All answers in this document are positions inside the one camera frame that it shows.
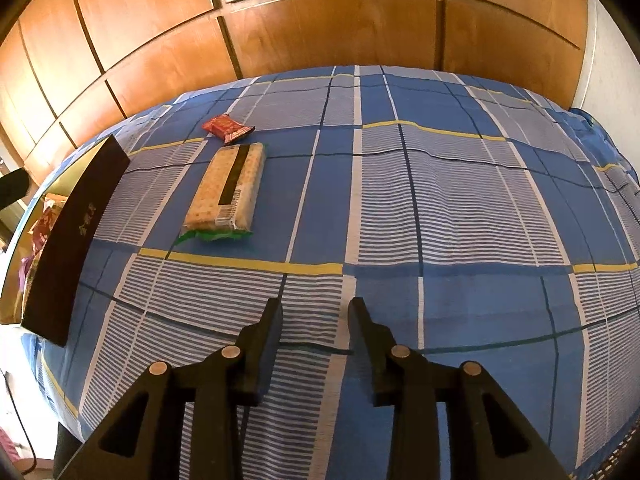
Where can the purple snack packet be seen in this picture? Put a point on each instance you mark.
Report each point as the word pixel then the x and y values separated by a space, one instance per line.
pixel 26 271

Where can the blue plaid blanket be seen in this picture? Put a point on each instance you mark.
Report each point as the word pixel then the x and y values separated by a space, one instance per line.
pixel 450 210

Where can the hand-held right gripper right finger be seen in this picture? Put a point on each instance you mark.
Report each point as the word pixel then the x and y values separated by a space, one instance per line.
pixel 362 340

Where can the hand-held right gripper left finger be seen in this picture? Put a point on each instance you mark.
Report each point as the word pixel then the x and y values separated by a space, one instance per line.
pixel 267 340

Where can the wooden panelled wardrobe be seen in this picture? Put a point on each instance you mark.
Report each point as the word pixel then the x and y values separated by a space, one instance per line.
pixel 325 30

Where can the clear soda cracker packet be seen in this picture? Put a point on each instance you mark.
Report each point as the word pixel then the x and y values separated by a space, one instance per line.
pixel 225 185

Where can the red patterned snack packet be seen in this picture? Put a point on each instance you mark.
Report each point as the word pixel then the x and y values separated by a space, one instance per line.
pixel 45 225

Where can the gold metal tin box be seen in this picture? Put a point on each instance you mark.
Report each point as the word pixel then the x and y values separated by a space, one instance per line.
pixel 65 250

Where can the red white snack packet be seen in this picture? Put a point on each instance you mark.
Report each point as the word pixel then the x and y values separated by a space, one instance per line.
pixel 227 128

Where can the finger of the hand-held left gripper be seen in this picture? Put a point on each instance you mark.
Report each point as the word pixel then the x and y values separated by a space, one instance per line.
pixel 14 187

